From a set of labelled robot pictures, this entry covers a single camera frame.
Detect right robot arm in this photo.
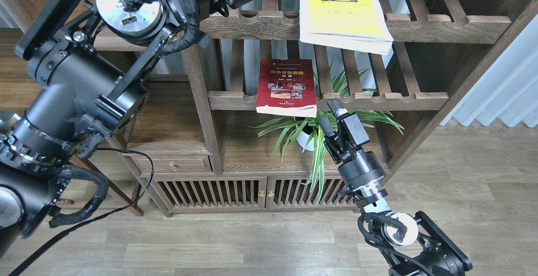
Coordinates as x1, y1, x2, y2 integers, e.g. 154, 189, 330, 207
319, 99, 472, 276

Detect white curtain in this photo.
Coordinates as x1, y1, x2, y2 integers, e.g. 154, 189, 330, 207
441, 16, 538, 127

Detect green spider plant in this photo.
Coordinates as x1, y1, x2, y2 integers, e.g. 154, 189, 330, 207
249, 71, 404, 193

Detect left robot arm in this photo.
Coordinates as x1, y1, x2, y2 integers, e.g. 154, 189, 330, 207
1, 0, 252, 276

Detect yellow cover book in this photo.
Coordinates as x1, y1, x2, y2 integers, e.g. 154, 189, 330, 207
299, 0, 393, 55

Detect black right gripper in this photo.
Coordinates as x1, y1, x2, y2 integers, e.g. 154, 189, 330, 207
318, 98, 385, 192

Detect wooden side table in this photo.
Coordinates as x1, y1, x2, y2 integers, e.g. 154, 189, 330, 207
0, 29, 145, 217

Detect dark wooden bookshelf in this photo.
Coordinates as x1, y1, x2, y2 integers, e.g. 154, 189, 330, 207
110, 0, 537, 217

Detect red cover book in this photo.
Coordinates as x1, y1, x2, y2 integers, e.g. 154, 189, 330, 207
256, 58, 317, 117

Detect white plant pot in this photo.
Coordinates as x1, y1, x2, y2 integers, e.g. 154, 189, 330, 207
296, 126, 319, 152

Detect brass drawer knob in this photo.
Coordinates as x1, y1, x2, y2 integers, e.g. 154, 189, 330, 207
169, 162, 179, 172

